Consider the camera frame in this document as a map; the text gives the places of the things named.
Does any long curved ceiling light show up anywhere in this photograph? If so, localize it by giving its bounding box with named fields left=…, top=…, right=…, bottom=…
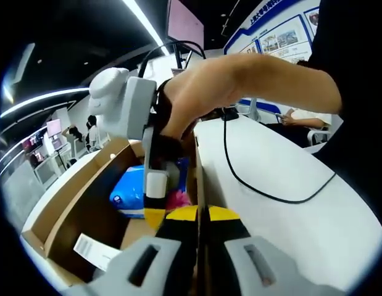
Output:
left=0, top=86, right=89, bottom=120
left=122, top=0, right=164, bottom=46

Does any brown cardboard shoe box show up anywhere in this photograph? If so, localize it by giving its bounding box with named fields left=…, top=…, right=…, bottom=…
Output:
left=20, top=135, right=210, bottom=296

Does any pink fluffy item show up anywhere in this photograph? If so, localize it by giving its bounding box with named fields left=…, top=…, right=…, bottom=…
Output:
left=164, top=189, right=191, bottom=212

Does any blue white soft packet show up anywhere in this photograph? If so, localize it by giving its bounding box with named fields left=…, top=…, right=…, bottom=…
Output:
left=109, top=164, right=148, bottom=220

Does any white barcode label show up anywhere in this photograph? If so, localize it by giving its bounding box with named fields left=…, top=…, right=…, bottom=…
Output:
left=73, top=233, right=122, bottom=272

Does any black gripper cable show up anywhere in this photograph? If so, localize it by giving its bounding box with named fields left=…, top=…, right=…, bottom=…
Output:
left=138, top=39, right=337, bottom=204

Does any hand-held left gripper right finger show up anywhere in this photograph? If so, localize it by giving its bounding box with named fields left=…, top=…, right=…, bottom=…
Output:
left=206, top=205, right=343, bottom=296

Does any blue framed wall poster board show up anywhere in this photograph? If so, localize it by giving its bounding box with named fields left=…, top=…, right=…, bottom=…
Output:
left=223, top=0, right=321, bottom=62

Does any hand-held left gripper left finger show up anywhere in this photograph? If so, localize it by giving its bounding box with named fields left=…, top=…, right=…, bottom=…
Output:
left=67, top=207, right=199, bottom=296

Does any dark blue packet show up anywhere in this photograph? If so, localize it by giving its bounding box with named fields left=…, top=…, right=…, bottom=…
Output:
left=175, top=157, right=190, bottom=189

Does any small pink monitor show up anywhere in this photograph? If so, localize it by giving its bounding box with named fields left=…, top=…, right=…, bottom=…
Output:
left=46, top=119, right=61, bottom=136

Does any person's right hand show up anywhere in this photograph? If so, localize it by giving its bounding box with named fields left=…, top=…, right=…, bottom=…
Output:
left=156, top=57, right=241, bottom=164

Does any person's black shirt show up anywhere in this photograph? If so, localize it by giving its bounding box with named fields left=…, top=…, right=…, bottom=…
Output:
left=310, top=0, right=382, bottom=216

